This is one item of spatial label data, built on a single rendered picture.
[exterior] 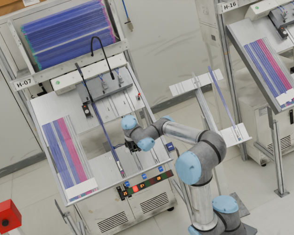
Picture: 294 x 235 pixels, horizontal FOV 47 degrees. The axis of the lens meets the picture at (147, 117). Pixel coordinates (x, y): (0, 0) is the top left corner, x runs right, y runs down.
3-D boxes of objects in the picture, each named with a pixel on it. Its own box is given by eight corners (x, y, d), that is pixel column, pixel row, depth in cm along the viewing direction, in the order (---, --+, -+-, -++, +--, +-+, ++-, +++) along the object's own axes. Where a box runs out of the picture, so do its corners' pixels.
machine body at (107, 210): (179, 210, 270) (160, 147, 240) (97, 249, 259) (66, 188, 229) (153, 167, 326) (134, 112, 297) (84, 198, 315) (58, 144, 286)
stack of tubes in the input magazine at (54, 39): (116, 42, 216) (102, -1, 203) (39, 71, 208) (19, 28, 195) (112, 38, 226) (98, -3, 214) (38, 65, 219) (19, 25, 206)
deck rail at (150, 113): (172, 160, 214) (174, 158, 208) (170, 162, 214) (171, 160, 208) (128, 65, 232) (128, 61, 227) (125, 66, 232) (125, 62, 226)
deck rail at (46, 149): (70, 206, 203) (68, 205, 198) (66, 207, 203) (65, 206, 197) (31, 102, 222) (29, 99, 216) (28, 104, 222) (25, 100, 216)
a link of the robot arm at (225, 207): (246, 219, 164) (242, 198, 157) (227, 236, 158) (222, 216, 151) (227, 207, 173) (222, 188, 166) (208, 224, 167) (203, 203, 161)
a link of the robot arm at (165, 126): (235, 128, 133) (162, 109, 173) (216, 143, 129) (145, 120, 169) (242, 153, 138) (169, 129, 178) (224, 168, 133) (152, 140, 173)
